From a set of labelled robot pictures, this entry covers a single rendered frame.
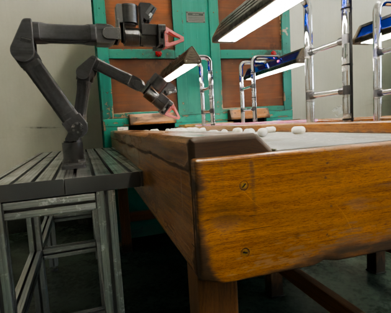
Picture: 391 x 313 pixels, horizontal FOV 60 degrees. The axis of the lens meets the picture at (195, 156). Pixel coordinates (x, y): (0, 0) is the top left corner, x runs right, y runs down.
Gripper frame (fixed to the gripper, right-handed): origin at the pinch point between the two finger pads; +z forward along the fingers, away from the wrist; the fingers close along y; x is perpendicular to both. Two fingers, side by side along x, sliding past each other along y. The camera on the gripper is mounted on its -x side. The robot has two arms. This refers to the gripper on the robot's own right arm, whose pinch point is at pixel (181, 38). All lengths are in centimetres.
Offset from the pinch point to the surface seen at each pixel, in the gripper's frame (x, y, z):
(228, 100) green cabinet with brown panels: 14, 105, 64
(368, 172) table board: 37, -78, 2
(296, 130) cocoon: 32, -45, 14
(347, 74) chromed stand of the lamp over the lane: 19, -49, 26
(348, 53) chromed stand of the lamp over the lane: 14, -49, 26
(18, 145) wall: 39, 181, -81
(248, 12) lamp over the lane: 2.0, -35.7, 7.0
